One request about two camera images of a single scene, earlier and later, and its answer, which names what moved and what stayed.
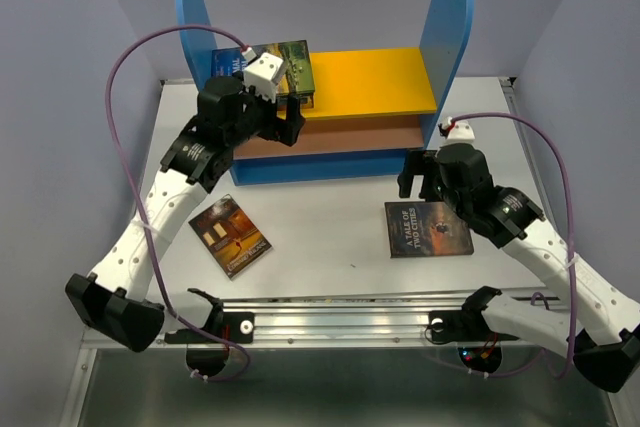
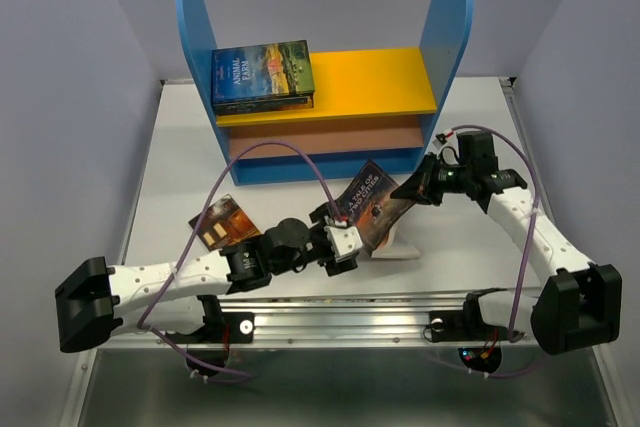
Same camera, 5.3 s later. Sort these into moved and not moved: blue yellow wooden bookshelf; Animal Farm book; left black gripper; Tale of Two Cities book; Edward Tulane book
Moved: left black gripper; Tale of Two Cities book
Not moved: blue yellow wooden bookshelf; Animal Farm book; Edward Tulane book
